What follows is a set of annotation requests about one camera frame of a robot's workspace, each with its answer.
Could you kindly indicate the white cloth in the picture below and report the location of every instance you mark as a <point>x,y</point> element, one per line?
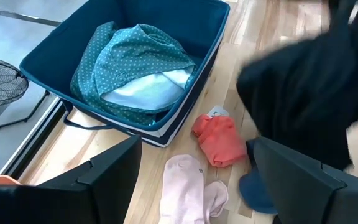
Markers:
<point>141,93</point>

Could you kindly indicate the black floor fan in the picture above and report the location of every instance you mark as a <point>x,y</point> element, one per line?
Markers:
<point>2,81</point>

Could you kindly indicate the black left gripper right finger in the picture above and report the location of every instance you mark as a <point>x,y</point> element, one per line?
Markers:
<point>297,186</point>

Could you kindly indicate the blue fabric storage bin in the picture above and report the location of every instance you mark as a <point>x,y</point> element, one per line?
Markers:
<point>182,18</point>

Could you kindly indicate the white paper tag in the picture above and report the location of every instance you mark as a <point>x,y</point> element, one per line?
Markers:
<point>217,111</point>

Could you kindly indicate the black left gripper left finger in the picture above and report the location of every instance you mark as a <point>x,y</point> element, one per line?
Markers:
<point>113,174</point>

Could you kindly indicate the large dark cloth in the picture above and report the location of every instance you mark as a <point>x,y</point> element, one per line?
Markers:
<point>306,93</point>

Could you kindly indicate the coral cloth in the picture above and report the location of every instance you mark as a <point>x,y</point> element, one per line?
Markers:
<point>219,143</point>

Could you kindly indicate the aluminium table edge rail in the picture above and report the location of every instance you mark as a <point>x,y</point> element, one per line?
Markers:
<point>33,137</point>

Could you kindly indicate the orange plastic basket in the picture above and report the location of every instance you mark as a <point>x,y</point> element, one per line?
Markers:
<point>0,180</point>

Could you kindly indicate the teal polka dot cloth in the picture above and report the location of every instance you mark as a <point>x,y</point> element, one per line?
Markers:
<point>129,53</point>

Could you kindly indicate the blue cloth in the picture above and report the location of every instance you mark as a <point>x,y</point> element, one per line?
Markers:
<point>253,196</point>

